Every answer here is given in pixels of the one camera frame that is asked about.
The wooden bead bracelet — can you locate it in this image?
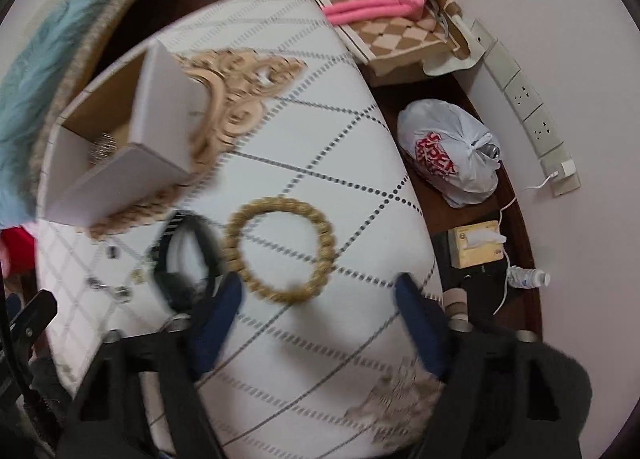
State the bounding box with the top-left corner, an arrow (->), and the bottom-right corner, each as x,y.
222,195 -> 338,307

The silver sparkly jewelry piece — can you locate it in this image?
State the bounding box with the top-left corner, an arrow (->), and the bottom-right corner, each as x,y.
89,133 -> 119,166

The cardboard tube roll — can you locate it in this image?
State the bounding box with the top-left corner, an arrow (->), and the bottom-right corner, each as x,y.
442,288 -> 469,321

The red blanket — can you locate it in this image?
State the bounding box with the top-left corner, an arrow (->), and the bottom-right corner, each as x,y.
0,223 -> 36,278

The yellow tissue box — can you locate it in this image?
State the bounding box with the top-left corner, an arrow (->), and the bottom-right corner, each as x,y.
447,220 -> 506,269

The clear plastic water bottle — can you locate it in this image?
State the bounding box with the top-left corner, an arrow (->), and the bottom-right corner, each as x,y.
506,266 -> 551,289

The white diamond pattern tablecloth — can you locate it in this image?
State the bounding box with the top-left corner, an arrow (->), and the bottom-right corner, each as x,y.
34,0 -> 446,459

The white plastic bag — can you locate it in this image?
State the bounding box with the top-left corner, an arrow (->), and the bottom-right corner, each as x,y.
397,99 -> 501,208

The white cardboard box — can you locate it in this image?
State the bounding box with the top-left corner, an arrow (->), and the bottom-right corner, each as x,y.
40,41 -> 208,227

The white charger plug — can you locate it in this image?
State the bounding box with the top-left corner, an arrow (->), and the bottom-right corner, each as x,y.
556,159 -> 577,180

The bed with patterned mattress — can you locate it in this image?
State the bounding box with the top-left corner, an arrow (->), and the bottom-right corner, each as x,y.
28,0 -> 135,193

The light blue duvet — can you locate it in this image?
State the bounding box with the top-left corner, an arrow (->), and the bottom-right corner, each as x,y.
1,0 -> 73,228

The brown checkered folded blanket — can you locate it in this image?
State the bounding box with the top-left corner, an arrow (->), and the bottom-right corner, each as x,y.
316,0 -> 485,85

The silver chain necklace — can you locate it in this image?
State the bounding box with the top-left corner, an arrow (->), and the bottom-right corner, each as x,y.
86,275 -> 134,302

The white charger cable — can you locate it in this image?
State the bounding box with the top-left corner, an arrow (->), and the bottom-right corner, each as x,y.
491,168 -> 564,316

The white wall power strip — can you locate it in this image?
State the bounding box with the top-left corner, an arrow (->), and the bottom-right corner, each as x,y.
471,19 -> 580,197

